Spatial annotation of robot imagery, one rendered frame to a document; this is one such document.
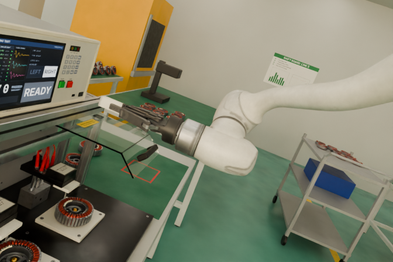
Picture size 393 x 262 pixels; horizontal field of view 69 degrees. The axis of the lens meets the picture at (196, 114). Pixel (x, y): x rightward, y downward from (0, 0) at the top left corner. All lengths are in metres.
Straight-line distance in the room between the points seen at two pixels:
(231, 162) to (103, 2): 4.05
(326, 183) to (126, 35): 3.21
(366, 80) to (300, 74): 5.37
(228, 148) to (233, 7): 5.35
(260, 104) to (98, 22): 3.95
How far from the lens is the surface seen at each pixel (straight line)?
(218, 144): 0.71
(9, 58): 0.72
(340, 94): 0.60
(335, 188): 3.31
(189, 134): 0.72
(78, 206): 1.05
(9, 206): 0.81
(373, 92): 0.58
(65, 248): 0.94
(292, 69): 5.91
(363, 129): 6.38
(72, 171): 0.98
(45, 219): 1.01
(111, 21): 4.48
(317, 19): 6.06
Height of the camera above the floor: 1.40
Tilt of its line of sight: 12 degrees down
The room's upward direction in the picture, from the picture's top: 21 degrees clockwise
